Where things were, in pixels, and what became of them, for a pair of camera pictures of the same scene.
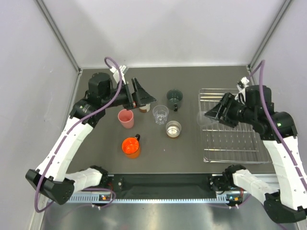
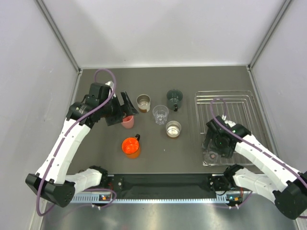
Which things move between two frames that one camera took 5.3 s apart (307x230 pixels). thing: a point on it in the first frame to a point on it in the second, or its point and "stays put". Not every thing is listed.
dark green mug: (174, 97) stays put
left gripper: (140, 97) to (127, 108)
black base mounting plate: (164, 186) stays put
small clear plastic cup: (203, 120) to (212, 158)
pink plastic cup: (126, 118) stays put
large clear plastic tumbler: (160, 112) stays put
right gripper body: (237, 111) to (216, 145)
